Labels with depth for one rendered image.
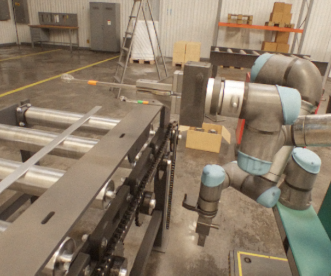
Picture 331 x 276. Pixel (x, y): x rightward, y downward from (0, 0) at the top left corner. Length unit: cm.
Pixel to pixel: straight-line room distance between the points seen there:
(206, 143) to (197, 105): 264
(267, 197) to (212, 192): 17
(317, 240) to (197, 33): 1005
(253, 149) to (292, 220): 65
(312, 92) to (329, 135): 26
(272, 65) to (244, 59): 487
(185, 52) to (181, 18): 231
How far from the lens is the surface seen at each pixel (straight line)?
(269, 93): 53
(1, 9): 1330
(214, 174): 85
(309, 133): 65
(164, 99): 56
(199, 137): 315
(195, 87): 53
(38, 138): 139
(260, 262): 159
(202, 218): 95
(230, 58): 576
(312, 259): 106
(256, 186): 89
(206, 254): 196
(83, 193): 50
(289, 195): 122
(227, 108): 52
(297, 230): 114
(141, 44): 896
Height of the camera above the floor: 147
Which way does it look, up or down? 25 degrees down
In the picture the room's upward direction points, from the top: 4 degrees clockwise
